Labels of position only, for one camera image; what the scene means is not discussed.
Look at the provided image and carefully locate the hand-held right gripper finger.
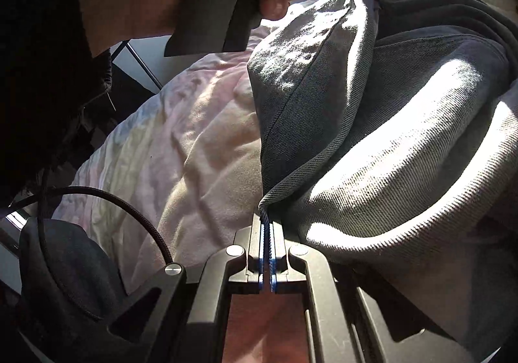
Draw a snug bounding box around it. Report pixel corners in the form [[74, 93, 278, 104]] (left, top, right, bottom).
[[270, 221, 474, 363], [106, 214, 268, 363]]

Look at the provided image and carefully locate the grey twill garment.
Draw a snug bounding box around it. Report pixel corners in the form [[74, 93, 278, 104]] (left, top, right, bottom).
[[247, 0, 518, 363]]

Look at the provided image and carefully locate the bed with pink sheet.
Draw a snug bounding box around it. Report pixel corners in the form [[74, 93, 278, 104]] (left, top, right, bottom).
[[52, 0, 320, 295]]

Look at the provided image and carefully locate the dark cloth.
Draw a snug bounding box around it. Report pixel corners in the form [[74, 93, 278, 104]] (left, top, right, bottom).
[[18, 217, 130, 363]]

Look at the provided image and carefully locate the black metal frame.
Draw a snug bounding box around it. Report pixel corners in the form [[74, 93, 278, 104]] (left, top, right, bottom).
[[108, 41, 163, 113]]

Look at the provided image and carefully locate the black braided cable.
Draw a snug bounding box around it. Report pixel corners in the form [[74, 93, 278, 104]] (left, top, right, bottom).
[[8, 169, 175, 267]]

